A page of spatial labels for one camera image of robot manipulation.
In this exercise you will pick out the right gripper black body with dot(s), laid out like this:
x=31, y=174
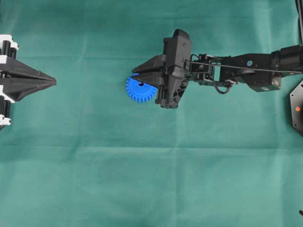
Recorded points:
x=177, y=50

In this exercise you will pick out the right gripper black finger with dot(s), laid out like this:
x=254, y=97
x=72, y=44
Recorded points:
x=153, y=64
x=153, y=78

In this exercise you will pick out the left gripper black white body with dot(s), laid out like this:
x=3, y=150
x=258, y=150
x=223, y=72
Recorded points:
x=8, y=48

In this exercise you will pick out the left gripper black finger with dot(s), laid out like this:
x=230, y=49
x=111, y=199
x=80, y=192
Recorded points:
x=16, y=68
x=17, y=89

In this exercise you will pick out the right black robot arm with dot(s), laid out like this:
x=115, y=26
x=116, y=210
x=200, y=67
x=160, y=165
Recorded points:
x=259, y=71

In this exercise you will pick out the blue plastic gear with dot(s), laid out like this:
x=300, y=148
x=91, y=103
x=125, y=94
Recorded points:
x=138, y=91

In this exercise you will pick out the green cloth mat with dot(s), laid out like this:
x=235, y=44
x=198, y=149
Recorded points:
x=83, y=154

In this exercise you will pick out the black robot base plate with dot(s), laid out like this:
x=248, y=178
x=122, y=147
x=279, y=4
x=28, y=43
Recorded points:
x=296, y=104

